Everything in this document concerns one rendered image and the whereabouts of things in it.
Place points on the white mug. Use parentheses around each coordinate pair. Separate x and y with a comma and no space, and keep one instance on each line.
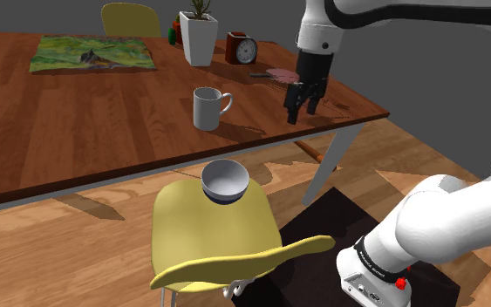
(206,108)

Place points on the dark robot stand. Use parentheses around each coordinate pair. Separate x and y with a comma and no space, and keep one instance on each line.
(313,255)

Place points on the brown wooden stick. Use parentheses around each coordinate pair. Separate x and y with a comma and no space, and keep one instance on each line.
(309,152)

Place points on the yellow chair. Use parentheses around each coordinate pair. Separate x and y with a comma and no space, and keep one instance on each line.
(211,234)
(130,20)

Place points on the brown wooden table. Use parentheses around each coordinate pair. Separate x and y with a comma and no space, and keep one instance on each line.
(100,127)

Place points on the small cactus in red pot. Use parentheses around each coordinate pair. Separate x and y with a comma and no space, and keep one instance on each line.
(176,34)

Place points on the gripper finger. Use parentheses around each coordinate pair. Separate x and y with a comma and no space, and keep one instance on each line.
(315,100)
(294,104)

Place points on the grey bowl with blue base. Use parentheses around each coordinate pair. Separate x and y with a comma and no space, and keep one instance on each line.
(224,180)

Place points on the green landscape picture mat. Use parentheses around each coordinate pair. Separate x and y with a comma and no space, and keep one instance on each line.
(92,53)

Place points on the white planter with plant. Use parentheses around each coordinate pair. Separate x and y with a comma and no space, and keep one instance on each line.
(198,40)

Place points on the red-brown table clock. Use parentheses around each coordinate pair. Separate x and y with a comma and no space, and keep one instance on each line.
(241,49)

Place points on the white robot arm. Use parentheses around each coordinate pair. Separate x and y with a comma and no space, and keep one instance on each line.
(440,221)

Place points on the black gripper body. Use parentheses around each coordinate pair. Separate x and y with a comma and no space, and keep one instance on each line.
(314,68)

